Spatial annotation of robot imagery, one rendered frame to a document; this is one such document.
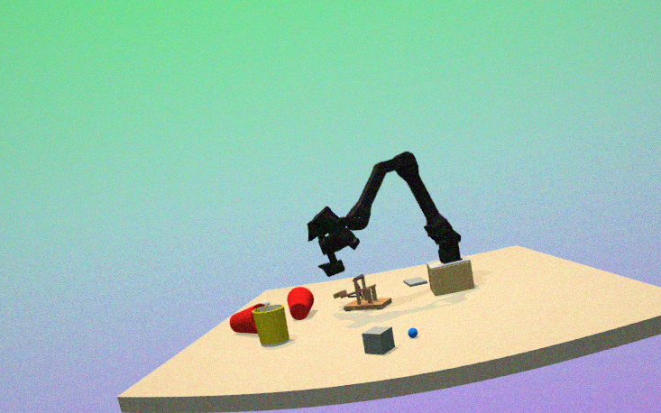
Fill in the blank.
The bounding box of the red cylinder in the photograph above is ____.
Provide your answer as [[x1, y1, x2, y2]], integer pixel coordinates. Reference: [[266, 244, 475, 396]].
[[287, 287, 314, 320], [230, 303, 265, 334]]

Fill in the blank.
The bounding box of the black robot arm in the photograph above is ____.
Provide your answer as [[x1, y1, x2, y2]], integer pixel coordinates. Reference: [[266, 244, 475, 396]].
[[311, 151, 462, 264]]

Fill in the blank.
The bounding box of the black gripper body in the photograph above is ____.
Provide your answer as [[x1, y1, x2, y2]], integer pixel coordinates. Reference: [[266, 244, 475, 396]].
[[308, 221, 345, 277]]

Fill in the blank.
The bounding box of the yellow cup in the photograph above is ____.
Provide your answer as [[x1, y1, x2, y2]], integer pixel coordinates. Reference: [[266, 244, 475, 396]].
[[252, 305, 289, 347]]

